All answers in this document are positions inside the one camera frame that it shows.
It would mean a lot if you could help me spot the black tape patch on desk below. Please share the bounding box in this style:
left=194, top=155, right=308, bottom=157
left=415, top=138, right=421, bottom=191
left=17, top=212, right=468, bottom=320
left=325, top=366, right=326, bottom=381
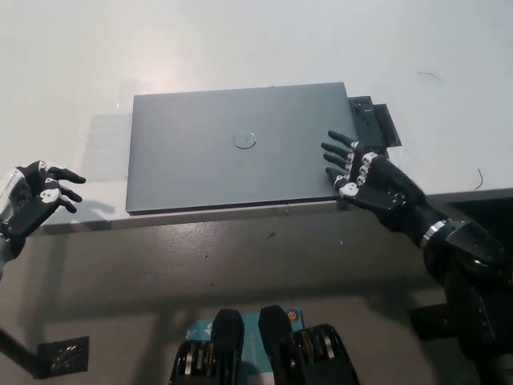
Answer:
left=347, top=95, right=403, bottom=160

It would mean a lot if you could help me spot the black floor tape patch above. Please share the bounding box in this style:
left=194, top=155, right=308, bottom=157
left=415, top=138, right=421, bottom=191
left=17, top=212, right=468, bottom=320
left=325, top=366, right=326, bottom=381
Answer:
left=407, top=303, right=460, bottom=342
left=36, top=335, right=91, bottom=379

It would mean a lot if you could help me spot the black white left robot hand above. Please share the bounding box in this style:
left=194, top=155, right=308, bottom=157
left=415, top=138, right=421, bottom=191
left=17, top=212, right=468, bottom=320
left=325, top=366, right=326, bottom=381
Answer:
left=0, top=160, right=87, bottom=257

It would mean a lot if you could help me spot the black metal table leg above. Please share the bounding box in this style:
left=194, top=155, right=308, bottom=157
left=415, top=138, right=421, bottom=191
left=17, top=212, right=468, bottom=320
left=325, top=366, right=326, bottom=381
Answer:
left=0, top=326, right=46, bottom=380

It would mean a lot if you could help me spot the black laptop with grey lid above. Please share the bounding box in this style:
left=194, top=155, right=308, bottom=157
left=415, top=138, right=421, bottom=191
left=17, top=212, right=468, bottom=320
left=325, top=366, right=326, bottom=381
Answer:
left=124, top=82, right=350, bottom=217

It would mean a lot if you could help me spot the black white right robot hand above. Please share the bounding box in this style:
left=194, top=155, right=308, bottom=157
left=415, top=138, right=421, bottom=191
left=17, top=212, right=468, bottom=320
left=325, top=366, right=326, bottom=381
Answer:
left=320, top=129, right=437, bottom=242

